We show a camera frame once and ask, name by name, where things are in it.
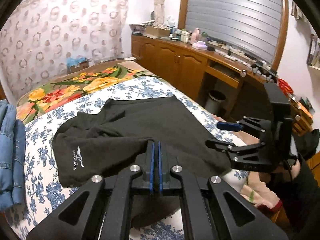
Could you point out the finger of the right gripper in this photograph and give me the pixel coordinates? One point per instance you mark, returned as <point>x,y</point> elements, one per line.
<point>226,126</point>
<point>217,145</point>

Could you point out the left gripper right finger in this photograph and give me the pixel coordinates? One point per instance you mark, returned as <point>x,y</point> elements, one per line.
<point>210,207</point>

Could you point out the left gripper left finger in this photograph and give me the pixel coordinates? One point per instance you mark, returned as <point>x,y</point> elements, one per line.
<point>101,208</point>

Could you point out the black pants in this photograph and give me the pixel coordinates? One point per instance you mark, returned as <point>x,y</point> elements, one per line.
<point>109,141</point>

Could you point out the right hand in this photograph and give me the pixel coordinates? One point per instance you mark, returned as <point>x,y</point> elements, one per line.
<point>288,170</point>

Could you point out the grey waste bin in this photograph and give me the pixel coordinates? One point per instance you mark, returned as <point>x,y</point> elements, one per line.
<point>214,101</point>

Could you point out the long wooden sideboard cabinet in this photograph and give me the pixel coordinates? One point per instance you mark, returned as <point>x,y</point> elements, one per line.
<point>196,72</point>

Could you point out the pink tissue pack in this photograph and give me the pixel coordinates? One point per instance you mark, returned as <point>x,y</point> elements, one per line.
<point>200,45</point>

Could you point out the pink bottle on sideboard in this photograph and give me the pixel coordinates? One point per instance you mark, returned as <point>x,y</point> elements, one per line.
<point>195,36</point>

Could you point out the grey window roller blind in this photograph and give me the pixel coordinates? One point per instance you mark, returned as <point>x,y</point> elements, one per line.
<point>252,25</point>

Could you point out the folded blue jeans stack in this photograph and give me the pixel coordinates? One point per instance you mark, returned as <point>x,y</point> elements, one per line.
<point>12,148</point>

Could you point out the colourful flower blanket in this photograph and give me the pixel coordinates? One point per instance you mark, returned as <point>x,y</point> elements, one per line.
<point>73,86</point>

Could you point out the brown cardboard box on sideboard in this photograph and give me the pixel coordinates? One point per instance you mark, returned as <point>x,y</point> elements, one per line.
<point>154,32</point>

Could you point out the cardboard box with blue bag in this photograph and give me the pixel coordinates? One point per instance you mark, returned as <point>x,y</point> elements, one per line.
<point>76,64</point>

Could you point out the patterned sheer curtain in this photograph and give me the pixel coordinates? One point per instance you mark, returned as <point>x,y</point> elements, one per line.
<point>40,36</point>

